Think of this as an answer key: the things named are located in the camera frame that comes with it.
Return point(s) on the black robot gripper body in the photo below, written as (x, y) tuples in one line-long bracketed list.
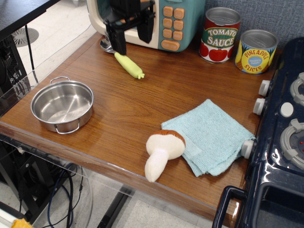
[(130, 12)]

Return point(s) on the black desk at left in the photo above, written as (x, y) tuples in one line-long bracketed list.
[(15, 14)]

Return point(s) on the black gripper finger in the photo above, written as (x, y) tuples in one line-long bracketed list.
[(145, 29), (115, 33)]

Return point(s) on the green handled metal spoon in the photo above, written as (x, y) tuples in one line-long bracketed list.
[(124, 61)]

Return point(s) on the white stove knob front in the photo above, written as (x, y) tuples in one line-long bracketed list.
[(246, 148)]

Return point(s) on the white stove knob back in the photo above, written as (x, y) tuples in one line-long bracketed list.
[(264, 88)]

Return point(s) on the white stove knob middle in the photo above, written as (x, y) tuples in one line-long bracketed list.
[(259, 105)]

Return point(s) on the light blue cloth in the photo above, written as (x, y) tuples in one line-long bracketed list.
[(213, 138)]

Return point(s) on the toy microwave oven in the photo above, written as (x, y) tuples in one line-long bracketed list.
[(175, 24)]

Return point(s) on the stainless steel pot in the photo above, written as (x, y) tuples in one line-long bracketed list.
[(63, 106)]

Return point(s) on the plush mushroom toy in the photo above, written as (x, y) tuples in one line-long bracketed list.
[(162, 146)]

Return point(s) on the pineapple slices can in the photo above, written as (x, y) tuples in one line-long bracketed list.
[(255, 51)]

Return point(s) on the white stove knob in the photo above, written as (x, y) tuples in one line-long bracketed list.
[(259, 105), (246, 148), (264, 88)]

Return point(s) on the dark blue toy stove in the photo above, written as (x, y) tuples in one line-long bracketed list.
[(273, 196)]

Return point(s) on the tomato sauce can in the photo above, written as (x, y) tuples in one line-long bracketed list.
[(219, 34)]

